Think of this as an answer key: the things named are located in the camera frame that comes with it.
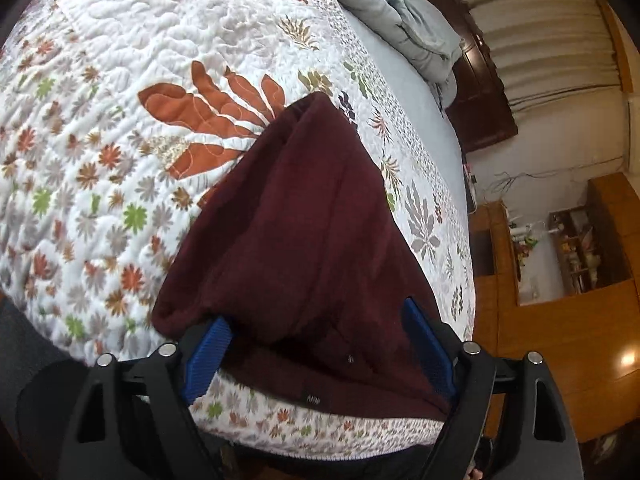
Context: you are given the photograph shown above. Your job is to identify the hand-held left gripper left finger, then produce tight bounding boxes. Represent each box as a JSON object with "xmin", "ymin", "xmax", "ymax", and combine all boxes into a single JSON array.
[{"xmin": 59, "ymin": 316, "xmax": 236, "ymax": 480}]

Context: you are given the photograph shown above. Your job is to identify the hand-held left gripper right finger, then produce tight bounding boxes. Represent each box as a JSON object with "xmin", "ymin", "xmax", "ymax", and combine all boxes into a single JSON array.
[{"xmin": 402, "ymin": 297, "xmax": 586, "ymax": 480}]

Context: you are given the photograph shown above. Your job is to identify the maroon pants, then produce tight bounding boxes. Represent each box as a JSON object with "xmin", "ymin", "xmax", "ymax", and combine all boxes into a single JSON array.
[{"xmin": 151, "ymin": 92, "xmax": 453, "ymax": 421}]

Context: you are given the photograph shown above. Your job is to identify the brown wooden wardrobe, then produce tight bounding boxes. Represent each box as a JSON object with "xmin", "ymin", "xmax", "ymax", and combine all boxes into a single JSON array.
[{"xmin": 470, "ymin": 172, "xmax": 640, "ymax": 458}]

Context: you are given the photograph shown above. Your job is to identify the bottles on wooden desk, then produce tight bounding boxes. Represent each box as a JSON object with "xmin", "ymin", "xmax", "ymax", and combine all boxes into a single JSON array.
[{"xmin": 509, "ymin": 210, "xmax": 543, "ymax": 266}]

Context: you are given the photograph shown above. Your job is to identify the cluttered shelf items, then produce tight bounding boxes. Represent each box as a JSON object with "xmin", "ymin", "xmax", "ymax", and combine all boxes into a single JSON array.
[{"xmin": 550, "ymin": 207, "xmax": 632, "ymax": 297}]

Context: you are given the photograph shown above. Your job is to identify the dark wooden headboard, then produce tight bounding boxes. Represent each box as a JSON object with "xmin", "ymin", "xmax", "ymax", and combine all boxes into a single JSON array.
[{"xmin": 400, "ymin": 0, "xmax": 519, "ymax": 153}]

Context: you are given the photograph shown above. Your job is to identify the white floral quilt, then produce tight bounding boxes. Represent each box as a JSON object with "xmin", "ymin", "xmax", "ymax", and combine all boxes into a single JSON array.
[{"xmin": 0, "ymin": 0, "xmax": 476, "ymax": 461}]

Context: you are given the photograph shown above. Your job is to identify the light blue bed sheet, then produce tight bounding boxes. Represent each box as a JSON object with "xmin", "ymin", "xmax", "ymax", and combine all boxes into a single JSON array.
[{"xmin": 342, "ymin": 5, "xmax": 463, "ymax": 171}]

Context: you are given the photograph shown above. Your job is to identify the grey-blue crumpled duvet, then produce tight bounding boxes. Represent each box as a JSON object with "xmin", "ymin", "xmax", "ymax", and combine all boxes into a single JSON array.
[{"xmin": 310, "ymin": 0, "xmax": 463, "ymax": 83}]

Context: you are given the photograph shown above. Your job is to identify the beige curtain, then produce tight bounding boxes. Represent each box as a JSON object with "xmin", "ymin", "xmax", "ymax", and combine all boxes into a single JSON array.
[{"xmin": 440, "ymin": 0, "xmax": 627, "ymax": 107}]

